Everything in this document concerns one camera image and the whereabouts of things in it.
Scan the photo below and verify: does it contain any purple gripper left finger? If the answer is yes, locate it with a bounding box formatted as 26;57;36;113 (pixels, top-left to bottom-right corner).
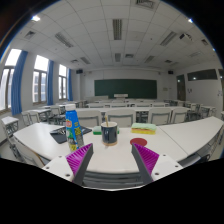
66;143;93;186

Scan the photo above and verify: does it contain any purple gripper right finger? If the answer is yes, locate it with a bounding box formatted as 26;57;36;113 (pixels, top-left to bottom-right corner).
132;143;159;184

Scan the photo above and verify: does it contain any red round coaster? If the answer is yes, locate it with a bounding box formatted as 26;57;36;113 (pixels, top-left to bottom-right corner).
130;138;147;146

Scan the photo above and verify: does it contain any blue plastic bottle white cap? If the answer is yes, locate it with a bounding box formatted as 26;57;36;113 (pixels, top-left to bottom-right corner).
65;104;84;152

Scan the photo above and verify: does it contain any dark notebook on table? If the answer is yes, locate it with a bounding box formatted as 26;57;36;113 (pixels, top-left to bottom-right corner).
50;127;91;144

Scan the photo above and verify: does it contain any yellow green sponge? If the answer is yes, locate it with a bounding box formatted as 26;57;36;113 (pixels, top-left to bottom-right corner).
131;123;157;135

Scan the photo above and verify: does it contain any green sponge block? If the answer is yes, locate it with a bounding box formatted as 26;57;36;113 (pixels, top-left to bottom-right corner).
93;126;101;135

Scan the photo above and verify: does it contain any dark blue mug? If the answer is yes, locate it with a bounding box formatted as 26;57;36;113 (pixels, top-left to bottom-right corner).
101;121;118;146

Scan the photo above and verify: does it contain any white chair centre left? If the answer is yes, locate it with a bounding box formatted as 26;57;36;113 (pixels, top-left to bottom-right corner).
77;110;102;127

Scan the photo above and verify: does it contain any white chair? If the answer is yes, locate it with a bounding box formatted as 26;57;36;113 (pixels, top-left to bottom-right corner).
105;108;136;127
77;110;102;127
148;107;171;125
171;108;187;124

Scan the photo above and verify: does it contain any white chair centre right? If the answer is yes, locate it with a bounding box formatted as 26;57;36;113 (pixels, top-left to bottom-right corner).
148;107;171;125

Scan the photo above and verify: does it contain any wooden stick in mug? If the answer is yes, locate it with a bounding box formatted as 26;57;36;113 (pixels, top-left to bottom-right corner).
105;115;109;127

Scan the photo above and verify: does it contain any white chair far right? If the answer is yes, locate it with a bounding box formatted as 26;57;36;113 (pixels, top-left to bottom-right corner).
171;108;187;124

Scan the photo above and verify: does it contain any green chalkboard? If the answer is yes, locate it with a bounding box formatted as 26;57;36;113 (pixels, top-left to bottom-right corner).
94;79;157;99

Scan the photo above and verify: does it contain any blue curtain middle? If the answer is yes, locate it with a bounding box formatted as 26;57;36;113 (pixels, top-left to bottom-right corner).
47;60;54;105

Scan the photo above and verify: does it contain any blue curtain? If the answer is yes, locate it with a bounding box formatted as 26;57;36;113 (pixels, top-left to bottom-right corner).
67;69;73;101
47;60;54;105
11;51;28;115

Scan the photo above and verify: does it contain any blue curtain far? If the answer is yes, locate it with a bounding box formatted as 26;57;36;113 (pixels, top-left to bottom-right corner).
67;69;73;101

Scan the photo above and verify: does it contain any blue curtain left near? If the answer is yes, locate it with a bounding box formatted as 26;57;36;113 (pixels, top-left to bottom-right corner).
11;51;28;115

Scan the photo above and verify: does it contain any dark door right wall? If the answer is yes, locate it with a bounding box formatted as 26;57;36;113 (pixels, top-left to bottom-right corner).
177;75;186;101

